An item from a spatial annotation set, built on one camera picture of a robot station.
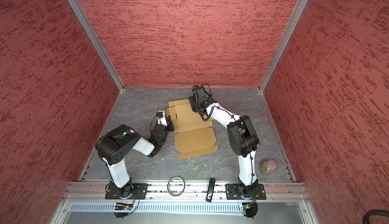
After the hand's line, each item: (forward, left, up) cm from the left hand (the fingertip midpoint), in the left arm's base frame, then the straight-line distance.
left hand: (171, 118), depth 94 cm
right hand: (+8, -10, +7) cm, 15 cm away
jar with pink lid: (-29, -53, +2) cm, 60 cm away
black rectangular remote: (-39, -24, -4) cm, 46 cm away
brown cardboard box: (-8, -15, -7) cm, 19 cm away
